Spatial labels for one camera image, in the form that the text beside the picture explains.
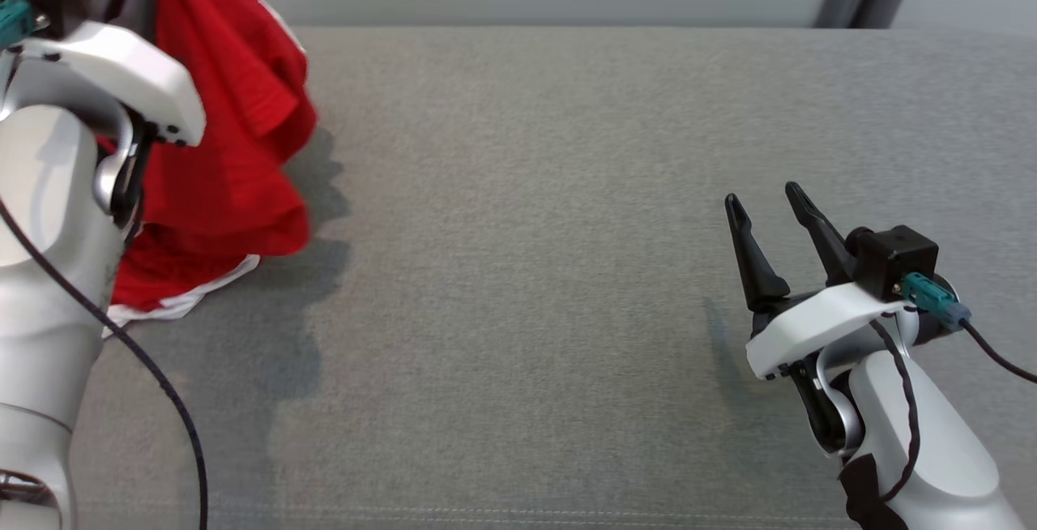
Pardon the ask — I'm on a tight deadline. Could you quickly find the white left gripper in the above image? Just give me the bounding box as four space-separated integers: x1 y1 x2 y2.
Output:
0 0 207 147

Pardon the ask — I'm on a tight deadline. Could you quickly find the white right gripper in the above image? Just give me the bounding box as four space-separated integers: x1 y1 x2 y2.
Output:
723 182 920 383

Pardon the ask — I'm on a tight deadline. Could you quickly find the red white jersey shirt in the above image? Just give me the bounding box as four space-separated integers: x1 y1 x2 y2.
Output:
97 0 318 259

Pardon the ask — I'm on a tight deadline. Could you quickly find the grey fabric sofa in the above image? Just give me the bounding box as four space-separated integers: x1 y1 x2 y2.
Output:
69 26 1037 530

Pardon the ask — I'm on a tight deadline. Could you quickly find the right camera cable teal plug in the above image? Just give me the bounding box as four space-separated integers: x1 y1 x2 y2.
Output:
899 271 1037 387

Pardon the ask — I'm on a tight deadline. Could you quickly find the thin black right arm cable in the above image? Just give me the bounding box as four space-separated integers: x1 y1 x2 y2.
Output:
868 318 922 506

